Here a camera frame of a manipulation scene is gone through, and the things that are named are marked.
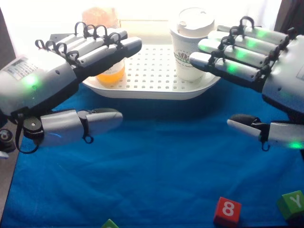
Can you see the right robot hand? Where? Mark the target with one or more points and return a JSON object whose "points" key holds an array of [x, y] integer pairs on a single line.
{"points": [[282, 78]]}

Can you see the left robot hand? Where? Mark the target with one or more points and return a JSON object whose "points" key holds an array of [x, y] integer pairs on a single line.
{"points": [[47, 80]]}

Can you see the orange juice bottle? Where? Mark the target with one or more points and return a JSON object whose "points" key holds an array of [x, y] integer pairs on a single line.
{"points": [[111, 76]]}

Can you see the white paper coffee cup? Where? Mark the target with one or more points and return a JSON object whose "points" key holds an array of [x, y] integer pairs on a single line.
{"points": [[185, 45]]}

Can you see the white perforated plastic tray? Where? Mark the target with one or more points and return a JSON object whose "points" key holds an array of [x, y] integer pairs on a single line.
{"points": [[152, 71]]}

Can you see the dark curtain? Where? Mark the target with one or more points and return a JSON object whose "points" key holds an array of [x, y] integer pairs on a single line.
{"points": [[289, 14]]}

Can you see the green block with Y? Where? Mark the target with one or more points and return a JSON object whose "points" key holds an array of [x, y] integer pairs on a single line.
{"points": [[292, 204]]}

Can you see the blue table cloth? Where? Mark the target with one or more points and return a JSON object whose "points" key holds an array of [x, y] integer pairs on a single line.
{"points": [[152, 166]]}

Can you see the red block with 8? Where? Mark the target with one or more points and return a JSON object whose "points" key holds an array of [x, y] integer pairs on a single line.
{"points": [[228, 210]]}

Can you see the green toy block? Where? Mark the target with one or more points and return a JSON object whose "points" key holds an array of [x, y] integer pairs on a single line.
{"points": [[110, 224]]}

